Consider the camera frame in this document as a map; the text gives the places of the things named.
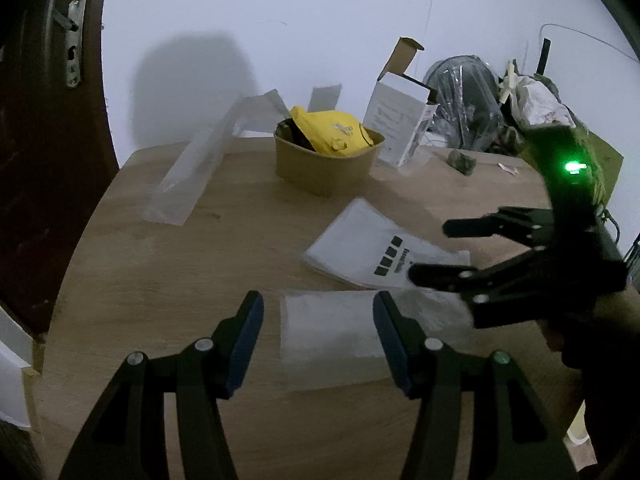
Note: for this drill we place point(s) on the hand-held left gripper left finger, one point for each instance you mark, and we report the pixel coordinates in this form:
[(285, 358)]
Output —
[(247, 340)]

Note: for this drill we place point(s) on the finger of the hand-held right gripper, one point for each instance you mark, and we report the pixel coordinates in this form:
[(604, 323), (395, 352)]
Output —
[(480, 225), (500, 285)]

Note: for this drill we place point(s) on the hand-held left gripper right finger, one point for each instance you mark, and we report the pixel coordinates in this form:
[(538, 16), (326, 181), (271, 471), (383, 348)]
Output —
[(392, 345)]

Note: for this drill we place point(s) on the frosted clear plastic sachet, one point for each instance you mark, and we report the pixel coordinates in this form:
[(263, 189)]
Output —
[(340, 325)]

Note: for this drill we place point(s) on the person's right hand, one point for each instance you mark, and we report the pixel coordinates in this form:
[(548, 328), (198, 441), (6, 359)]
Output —
[(600, 330)]

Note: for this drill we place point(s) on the green cardboard sheet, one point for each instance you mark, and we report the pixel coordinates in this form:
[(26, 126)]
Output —
[(602, 165)]

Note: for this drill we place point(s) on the small white paper scrap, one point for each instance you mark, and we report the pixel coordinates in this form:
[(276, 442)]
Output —
[(508, 168)]

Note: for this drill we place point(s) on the small green figurine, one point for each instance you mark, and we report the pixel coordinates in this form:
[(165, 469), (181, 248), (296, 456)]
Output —
[(461, 162)]

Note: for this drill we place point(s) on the white bag with black squares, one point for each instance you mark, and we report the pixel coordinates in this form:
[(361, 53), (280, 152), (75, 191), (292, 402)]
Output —
[(360, 245)]

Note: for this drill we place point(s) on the pile of white plastic bags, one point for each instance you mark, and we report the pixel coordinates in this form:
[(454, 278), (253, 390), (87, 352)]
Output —
[(537, 97)]

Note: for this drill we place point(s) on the crumpled clear plastic bag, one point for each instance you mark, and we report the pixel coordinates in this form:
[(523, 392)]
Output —
[(465, 105)]

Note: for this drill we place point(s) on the white carton box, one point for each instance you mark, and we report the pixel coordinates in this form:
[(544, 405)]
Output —
[(395, 120)]

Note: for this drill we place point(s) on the brown paper bowl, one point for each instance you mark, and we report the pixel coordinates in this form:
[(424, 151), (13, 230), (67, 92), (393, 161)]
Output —
[(320, 170)]

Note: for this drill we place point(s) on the long clear plastic bag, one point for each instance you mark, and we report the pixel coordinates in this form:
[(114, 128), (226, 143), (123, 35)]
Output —
[(200, 170)]

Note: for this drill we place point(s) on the white board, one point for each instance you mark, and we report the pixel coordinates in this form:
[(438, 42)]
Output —
[(12, 370)]

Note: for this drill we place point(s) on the dark brown wooden door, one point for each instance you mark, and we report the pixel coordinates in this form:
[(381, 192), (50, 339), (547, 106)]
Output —
[(45, 160)]

